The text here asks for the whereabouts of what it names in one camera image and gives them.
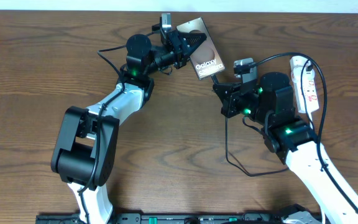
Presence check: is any white power strip cord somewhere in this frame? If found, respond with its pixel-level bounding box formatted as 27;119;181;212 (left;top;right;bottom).
307;112;326;224

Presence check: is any white power strip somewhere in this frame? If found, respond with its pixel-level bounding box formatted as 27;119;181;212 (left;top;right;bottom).
290;56;319;114

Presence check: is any white charger plug adapter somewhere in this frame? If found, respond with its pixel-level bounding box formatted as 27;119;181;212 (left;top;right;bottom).
291;66;315;83

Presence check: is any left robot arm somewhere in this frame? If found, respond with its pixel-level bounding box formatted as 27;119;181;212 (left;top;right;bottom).
51;30;207;223

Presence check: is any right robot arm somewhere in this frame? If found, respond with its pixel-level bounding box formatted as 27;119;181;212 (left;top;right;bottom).
213;72;358;223

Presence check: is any black right camera cable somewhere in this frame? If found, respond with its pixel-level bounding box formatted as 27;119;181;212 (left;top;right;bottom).
234;52;358;224

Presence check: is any black USB charging cable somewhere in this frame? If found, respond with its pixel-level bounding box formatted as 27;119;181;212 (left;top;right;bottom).
210;58;315;177

